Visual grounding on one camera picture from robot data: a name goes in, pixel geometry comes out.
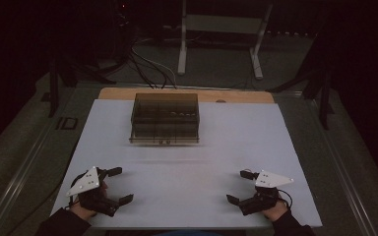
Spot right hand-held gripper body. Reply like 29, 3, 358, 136
237, 169, 294, 216

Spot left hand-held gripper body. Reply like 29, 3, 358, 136
66, 165, 121, 217

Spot dark transparent drawer organizer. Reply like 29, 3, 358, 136
128, 92, 201, 146

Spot person's right hand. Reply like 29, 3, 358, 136
262, 199, 290, 223

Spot person's left hand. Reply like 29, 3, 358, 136
69, 196, 98, 221

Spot white board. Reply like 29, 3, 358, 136
50, 98, 324, 229

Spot wooden table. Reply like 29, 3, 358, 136
97, 87, 276, 105

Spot small pale pieces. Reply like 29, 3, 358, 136
170, 111, 197, 118

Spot black tripod stand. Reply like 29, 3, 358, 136
266, 30, 337, 131
46, 53, 118, 119

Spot white metal stand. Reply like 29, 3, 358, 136
176, 0, 274, 81

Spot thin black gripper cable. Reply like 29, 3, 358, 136
66, 170, 91, 210
276, 188, 293, 209

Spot black cable bundle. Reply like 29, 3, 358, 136
111, 6, 178, 90

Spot white cable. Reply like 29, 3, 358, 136
131, 37, 178, 89

